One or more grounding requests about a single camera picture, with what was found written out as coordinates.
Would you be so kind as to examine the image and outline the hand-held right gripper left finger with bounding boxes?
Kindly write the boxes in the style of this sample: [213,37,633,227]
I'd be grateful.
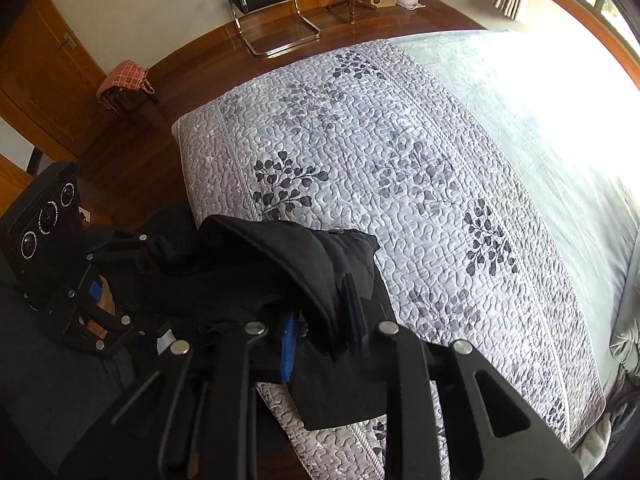
[60,307,306,480]

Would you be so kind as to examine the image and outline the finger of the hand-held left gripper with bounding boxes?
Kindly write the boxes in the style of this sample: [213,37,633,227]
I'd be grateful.
[84,227,151,268]
[30,272,151,358]

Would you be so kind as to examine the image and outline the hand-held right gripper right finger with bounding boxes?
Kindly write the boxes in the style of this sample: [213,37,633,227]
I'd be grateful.
[342,272,586,480]

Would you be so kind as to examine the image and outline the black pants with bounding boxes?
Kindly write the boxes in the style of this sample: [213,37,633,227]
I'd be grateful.
[135,208,401,433]

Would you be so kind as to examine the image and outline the grey quilted floral bedspread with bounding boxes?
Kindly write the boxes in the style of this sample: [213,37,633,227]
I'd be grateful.
[171,40,608,480]

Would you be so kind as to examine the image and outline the small wooden stool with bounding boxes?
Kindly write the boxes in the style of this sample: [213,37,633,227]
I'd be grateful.
[97,60,160,118]

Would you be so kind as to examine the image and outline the wooden door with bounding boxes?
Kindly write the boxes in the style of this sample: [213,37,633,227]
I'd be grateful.
[0,0,108,161]

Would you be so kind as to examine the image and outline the red plaid cloth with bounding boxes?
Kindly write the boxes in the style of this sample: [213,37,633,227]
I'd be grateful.
[96,60,151,98]

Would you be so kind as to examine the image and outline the folded light grey duvet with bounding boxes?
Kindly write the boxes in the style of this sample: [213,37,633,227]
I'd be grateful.
[605,240,640,401]

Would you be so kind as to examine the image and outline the pale grey bed sheet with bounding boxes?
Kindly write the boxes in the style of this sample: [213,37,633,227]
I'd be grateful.
[395,30,640,391]

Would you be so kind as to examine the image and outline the white fleece cloth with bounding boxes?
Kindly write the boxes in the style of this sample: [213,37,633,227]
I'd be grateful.
[572,415,621,468]

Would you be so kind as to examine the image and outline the dark grey blanket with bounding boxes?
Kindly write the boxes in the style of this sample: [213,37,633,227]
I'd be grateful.
[602,390,638,441]

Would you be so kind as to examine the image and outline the wide wooden framed window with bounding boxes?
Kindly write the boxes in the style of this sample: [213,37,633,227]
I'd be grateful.
[532,0,640,86]

